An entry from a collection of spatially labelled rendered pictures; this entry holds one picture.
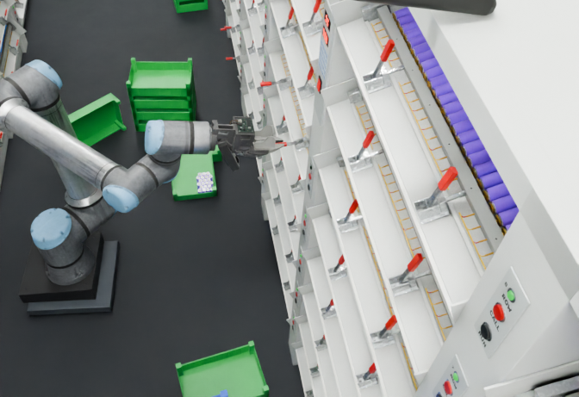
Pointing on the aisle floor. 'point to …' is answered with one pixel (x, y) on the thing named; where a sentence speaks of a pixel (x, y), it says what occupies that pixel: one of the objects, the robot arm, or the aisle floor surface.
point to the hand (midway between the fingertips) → (278, 144)
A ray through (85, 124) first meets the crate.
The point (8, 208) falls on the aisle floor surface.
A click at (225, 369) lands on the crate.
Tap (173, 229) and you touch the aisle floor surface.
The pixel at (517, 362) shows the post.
